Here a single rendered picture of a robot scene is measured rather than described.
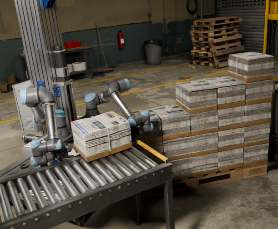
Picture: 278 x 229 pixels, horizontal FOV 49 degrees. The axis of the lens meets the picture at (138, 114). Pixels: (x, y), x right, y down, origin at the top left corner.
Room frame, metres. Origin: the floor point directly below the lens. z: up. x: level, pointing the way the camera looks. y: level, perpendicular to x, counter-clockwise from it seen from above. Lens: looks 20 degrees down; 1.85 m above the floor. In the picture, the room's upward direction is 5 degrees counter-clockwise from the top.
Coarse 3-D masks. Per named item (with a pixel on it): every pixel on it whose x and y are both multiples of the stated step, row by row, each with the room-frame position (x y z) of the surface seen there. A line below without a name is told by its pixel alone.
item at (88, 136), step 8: (80, 120) 2.26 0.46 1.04; (88, 120) 2.26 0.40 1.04; (72, 128) 2.22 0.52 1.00; (80, 128) 2.11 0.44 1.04; (88, 128) 2.10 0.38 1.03; (96, 128) 2.10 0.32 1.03; (80, 136) 2.08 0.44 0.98; (88, 136) 2.02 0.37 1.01; (96, 136) 2.05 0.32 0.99; (104, 136) 2.08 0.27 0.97; (80, 144) 2.13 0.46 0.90; (88, 144) 2.02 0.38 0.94; (96, 144) 2.05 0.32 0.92; (104, 144) 2.08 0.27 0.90; (88, 152) 2.02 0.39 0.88; (96, 152) 2.05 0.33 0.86
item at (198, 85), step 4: (196, 80) 3.12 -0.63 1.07; (200, 80) 3.10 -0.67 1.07; (180, 84) 3.02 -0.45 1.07; (184, 84) 3.01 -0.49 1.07; (188, 84) 3.00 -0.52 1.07; (192, 84) 2.98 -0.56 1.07; (196, 84) 2.97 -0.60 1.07; (200, 84) 2.96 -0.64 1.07; (204, 84) 2.95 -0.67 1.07; (208, 84) 2.93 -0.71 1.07; (188, 88) 2.84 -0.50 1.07; (192, 88) 2.83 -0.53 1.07; (196, 88) 2.82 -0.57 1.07; (200, 88) 2.81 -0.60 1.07; (204, 88) 2.80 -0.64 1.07; (208, 88) 2.78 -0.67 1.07; (212, 88) 2.79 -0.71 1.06
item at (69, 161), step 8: (136, 144) 2.32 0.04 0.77; (64, 160) 2.08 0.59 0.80; (72, 160) 2.07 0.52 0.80; (40, 168) 1.99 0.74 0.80; (48, 168) 1.98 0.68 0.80; (72, 168) 2.06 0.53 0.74; (16, 176) 1.90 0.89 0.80; (24, 176) 1.90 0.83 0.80; (56, 176) 2.00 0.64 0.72; (16, 184) 1.87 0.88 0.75; (8, 192) 1.84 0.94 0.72
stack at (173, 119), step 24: (168, 120) 2.71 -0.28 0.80; (192, 120) 2.77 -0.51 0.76; (216, 120) 2.82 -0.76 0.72; (240, 120) 2.86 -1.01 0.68; (168, 144) 2.71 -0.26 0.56; (192, 144) 2.75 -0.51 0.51; (216, 144) 2.81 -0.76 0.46; (192, 168) 2.76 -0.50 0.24; (216, 168) 2.81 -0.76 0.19; (240, 168) 2.86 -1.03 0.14; (144, 192) 2.66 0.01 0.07
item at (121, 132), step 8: (112, 112) 2.39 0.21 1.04; (104, 120) 2.24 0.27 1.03; (112, 120) 2.22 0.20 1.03; (120, 120) 2.21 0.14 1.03; (112, 128) 2.11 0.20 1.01; (120, 128) 2.14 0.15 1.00; (128, 128) 2.18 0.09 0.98; (112, 136) 2.11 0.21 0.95; (120, 136) 2.14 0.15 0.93; (128, 136) 2.18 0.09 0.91; (120, 144) 2.15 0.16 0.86
